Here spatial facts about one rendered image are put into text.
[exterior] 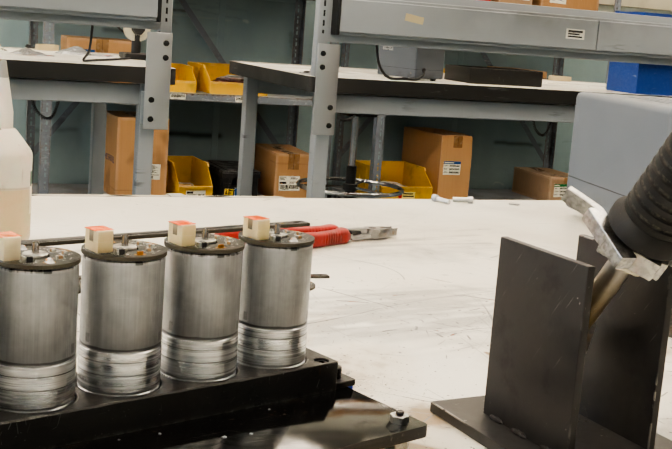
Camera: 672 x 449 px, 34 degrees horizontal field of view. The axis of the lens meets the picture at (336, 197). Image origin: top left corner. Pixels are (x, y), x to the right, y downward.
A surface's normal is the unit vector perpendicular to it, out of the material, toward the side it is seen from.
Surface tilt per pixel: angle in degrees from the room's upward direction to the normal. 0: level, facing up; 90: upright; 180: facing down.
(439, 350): 0
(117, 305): 90
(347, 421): 0
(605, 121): 90
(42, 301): 90
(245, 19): 90
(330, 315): 0
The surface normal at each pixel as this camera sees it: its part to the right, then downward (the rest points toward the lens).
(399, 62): -0.74, 0.05
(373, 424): 0.07, -0.99
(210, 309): 0.38, 0.17
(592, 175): -0.98, -0.04
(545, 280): -0.89, 0.00
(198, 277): 0.04, 0.16
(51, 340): 0.61, 0.17
